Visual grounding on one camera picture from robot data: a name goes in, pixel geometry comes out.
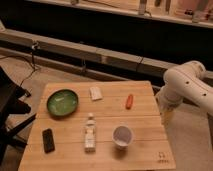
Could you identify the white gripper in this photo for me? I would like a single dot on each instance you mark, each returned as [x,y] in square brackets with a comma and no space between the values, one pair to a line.
[168,99]

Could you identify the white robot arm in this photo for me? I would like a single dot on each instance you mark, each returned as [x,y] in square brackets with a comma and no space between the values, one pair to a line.
[184,81]

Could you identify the white paper cup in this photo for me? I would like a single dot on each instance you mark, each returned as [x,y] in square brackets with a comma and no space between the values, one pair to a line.
[122,137]

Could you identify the white small box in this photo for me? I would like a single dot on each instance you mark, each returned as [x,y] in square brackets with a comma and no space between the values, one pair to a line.
[95,93]

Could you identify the clear plastic bottle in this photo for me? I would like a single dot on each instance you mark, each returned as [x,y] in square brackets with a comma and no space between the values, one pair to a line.
[90,134]

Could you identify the green round plate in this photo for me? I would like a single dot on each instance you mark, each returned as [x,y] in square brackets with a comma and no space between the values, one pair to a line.
[62,103]

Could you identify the black smartphone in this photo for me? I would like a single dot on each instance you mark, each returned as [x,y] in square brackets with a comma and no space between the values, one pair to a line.
[48,141]

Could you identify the black chair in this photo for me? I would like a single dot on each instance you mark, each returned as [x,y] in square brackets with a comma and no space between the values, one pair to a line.
[10,103]

